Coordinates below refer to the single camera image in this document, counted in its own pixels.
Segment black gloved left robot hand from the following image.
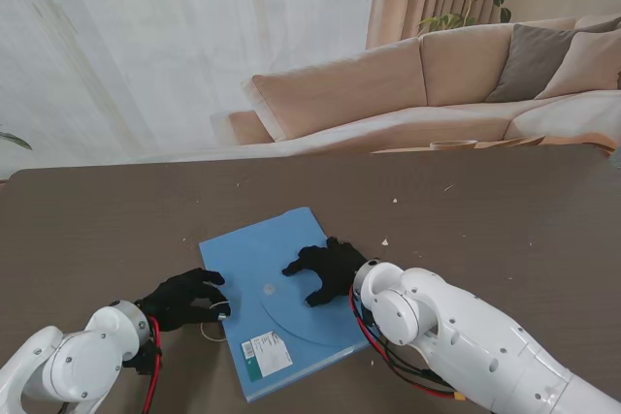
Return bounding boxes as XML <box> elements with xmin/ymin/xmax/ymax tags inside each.
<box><xmin>134</xmin><ymin>268</ymin><xmax>232</xmax><ymax>334</ymax></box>

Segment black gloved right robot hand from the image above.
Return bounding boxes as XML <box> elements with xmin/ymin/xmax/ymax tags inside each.
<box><xmin>281</xmin><ymin>237</ymin><xmax>371</xmax><ymax>308</ymax></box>

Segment thin white closure string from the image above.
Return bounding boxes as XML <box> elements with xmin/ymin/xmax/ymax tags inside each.
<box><xmin>199</xmin><ymin>303</ymin><xmax>229</xmax><ymax>341</ymax></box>

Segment blue file folder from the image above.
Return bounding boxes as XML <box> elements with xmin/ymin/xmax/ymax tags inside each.
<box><xmin>198</xmin><ymin>207</ymin><xmax>373</xmax><ymax>404</ymax></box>

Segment round wooden tray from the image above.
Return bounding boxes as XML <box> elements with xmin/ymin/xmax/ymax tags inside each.
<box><xmin>429</xmin><ymin>140</ymin><xmax>479</xmax><ymax>151</ymax></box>

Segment beige sofa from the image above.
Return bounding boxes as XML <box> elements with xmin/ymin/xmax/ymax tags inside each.
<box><xmin>227</xmin><ymin>14</ymin><xmax>621</xmax><ymax>146</ymax></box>

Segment wooden coffee table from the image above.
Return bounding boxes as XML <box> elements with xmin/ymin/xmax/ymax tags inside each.
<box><xmin>371</xmin><ymin>134</ymin><xmax>618</xmax><ymax>157</ymax></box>

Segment small green plant leaves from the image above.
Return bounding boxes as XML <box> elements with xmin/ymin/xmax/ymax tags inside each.
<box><xmin>0</xmin><ymin>131</ymin><xmax>33</xmax><ymax>151</ymax></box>

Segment white sheer curtain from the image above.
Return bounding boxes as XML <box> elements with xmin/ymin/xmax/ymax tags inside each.
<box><xmin>0</xmin><ymin>0</ymin><xmax>382</xmax><ymax>168</ymax></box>

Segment grey cushion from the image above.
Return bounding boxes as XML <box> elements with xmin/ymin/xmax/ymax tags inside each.
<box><xmin>484</xmin><ymin>23</ymin><xmax>581</xmax><ymax>104</ymax></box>

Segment beige cushion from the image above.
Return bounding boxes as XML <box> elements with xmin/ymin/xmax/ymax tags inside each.
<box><xmin>536</xmin><ymin>30</ymin><xmax>621</xmax><ymax>101</ymax></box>

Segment red left arm cable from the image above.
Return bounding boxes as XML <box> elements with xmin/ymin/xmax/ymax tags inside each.
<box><xmin>144</xmin><ymin>315</ymin><xmax>164</xmax><ymax>410</ymax></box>

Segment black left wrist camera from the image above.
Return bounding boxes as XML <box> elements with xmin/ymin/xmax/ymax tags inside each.
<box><xmin>121</xmin><ymin>341</ymin><xmax>164</xmax><ymax>376</ymax></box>

